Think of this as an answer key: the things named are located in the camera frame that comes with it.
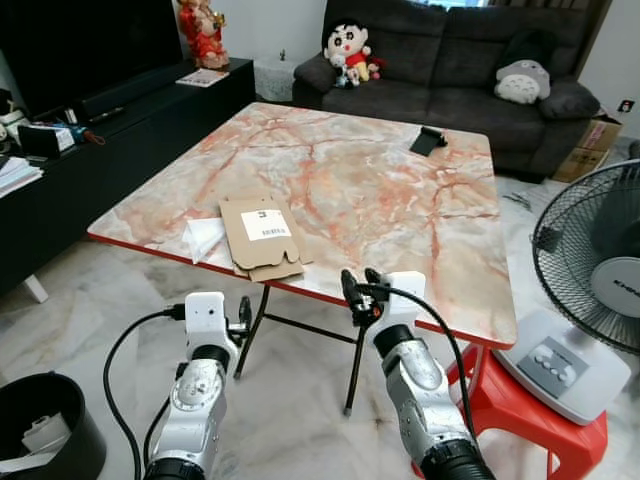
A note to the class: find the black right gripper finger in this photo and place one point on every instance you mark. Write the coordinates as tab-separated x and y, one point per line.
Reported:
350	284
374	277

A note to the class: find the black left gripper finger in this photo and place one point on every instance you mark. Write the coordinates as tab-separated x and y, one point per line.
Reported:
244	306

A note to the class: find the brown cardboard mailer white label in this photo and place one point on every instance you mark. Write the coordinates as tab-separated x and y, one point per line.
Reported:
262	235

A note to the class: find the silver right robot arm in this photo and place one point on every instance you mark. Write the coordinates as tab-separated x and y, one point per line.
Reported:
420	390

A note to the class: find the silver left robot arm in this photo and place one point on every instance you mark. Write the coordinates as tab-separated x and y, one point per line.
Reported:
195	410

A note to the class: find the black round rubbish bin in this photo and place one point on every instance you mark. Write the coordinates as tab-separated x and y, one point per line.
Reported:
75	420

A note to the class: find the white paper trash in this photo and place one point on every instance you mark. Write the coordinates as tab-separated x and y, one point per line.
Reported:
35	440

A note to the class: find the black metal table legs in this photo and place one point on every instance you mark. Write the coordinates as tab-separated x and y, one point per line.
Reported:
252	335

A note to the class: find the small black folded stand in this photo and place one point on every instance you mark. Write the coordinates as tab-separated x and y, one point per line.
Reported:
428	140

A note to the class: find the long black TV console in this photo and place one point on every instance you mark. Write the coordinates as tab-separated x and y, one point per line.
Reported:
150	140

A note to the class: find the red plastic stool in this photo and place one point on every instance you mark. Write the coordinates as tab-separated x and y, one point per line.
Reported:
530	430

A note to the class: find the grey black electric fan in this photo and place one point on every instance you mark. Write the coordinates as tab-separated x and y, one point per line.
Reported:
590	250

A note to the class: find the cartoon boy plush doll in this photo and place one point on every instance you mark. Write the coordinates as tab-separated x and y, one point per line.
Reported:
350	50

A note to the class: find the dark grey fabric sofa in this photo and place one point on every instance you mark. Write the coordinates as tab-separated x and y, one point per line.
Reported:
450	60

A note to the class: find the red white printed booklet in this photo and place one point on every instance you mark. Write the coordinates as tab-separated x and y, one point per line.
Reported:
203	77

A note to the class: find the black remote control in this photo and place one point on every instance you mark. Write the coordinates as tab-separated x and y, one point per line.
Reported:
105	114

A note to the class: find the grey white Totoro plush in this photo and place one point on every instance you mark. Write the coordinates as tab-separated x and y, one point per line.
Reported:
522	82

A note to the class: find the brown cardboard box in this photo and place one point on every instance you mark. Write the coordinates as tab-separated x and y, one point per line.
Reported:
590	145

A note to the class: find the black box white label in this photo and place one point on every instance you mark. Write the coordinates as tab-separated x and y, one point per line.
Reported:
45	138

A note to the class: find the red gold figurine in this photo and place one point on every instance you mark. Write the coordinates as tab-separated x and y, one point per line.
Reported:
205	35

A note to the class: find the black flat television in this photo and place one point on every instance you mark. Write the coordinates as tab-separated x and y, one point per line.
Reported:
80	40

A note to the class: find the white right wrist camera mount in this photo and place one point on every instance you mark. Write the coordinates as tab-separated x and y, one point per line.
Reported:
407	295

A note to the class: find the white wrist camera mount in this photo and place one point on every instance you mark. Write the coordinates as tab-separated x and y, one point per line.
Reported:
407	295
205	315

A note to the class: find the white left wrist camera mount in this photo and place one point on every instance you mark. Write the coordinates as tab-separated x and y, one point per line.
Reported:
205	315

